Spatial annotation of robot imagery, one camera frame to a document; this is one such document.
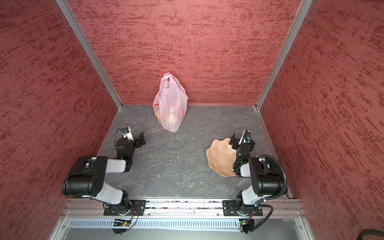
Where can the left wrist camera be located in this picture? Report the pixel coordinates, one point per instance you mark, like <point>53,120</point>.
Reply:
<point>127,133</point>

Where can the small circuit board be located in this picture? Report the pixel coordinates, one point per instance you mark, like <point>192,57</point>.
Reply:
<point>122,223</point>
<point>246,226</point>

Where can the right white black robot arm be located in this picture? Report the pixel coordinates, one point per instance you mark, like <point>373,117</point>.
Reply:
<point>268,178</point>

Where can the left small circuit board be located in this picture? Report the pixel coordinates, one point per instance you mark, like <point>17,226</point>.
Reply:
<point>122,223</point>

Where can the right aluminium corner post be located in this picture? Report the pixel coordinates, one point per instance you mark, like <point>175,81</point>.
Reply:
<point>291,35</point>

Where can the aluminium front rail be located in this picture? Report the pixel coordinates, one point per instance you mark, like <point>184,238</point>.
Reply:
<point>284,208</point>

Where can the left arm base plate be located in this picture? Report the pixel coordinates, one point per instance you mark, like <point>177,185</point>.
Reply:
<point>135,207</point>

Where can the white slotted cable duct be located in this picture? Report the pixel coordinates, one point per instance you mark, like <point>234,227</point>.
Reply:
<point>229,225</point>

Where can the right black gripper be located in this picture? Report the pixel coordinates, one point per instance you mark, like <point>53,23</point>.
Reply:
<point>241,145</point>

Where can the right small circuit board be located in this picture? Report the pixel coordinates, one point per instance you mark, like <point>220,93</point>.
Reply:
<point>246,226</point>

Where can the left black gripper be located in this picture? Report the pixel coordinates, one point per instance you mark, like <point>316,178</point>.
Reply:
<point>137,142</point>

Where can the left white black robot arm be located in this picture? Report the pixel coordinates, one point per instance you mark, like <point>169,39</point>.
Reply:
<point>86,178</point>

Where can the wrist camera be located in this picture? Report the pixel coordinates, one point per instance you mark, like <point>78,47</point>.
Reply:
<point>127,133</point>
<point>246,137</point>

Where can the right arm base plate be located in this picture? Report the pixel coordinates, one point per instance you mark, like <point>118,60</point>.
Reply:
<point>237,208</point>

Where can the left aluminium corner post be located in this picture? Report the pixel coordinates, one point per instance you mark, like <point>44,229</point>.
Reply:
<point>79,33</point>

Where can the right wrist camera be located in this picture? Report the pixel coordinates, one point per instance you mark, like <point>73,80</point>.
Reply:
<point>246,137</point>

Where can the pink plastic bag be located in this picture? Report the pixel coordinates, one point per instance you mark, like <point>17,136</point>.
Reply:
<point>170,103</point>

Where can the aluminium corner post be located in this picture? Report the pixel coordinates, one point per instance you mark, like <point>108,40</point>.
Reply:
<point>79,33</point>
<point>291,35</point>

